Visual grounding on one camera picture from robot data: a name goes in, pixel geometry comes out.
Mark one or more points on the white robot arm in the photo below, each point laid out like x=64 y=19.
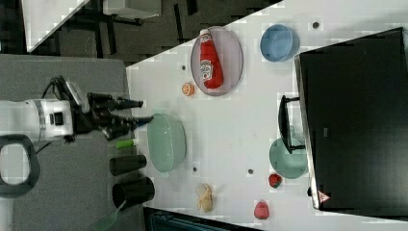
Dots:
x=53 y=119

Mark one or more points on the grey round plate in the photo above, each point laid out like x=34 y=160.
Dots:
x=230 y=55

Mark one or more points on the red ketchup bottle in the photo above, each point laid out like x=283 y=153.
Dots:
x=210 y=68

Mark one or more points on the black cup upper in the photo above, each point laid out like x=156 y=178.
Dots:
x=122 y=165

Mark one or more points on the green plastic mug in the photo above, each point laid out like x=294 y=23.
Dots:
x=290 y=165

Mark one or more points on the blue plastic bowl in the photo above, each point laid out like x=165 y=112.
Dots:
x=279 y=43

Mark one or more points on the orange slice toy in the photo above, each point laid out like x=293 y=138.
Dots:
x=188 y=89

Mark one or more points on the pink strawberry toy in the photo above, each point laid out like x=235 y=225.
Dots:
x=261 y=210

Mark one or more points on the black toaster oven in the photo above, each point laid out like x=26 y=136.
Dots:
x=354 y=106

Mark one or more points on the black cup lower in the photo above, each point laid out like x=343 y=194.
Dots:
x=128 y=194

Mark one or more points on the black cup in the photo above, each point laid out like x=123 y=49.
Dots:
x=122 y=165
x=128 y=194

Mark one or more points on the peeled banana toy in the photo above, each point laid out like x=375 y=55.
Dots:
x=204 y=197

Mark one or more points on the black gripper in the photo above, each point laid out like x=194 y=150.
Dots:
x=100 y=117

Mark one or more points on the green marker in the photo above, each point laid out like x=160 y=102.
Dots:
x=126 y=143

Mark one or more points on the red strawberry toy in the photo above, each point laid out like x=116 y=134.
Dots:
x=275 y=180

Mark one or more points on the green spatula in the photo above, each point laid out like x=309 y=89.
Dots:
x=105 y=223

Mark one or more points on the green plastic strainer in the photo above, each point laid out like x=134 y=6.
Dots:
x=166 y=142

